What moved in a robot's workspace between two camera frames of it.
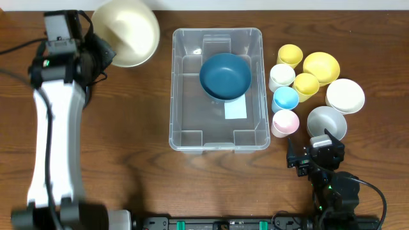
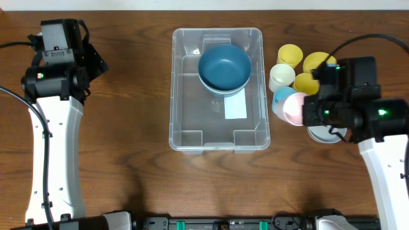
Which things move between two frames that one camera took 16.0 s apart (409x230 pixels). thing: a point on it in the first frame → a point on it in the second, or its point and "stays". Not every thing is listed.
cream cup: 281,75 stays
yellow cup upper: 289,54 stays
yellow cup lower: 306,84 stays
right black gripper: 307,156 → 315,114
